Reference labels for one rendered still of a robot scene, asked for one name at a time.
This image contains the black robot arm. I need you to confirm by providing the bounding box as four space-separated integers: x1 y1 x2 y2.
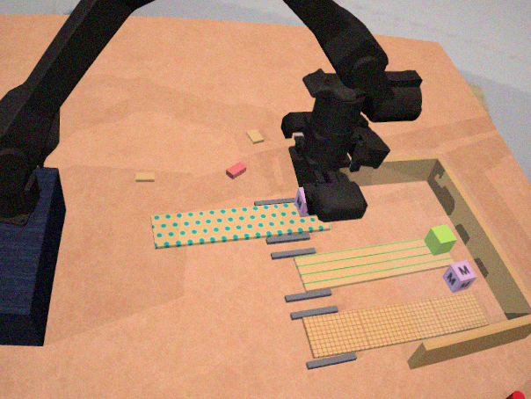
0 0 423 227

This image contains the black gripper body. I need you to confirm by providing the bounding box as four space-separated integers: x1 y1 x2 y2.
281 112 368 222

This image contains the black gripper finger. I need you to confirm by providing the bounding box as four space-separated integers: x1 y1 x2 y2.
303 183 316 215
288 146 316 187

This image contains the beige strip with teal dots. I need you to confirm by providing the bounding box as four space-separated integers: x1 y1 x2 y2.
151 203 331 250

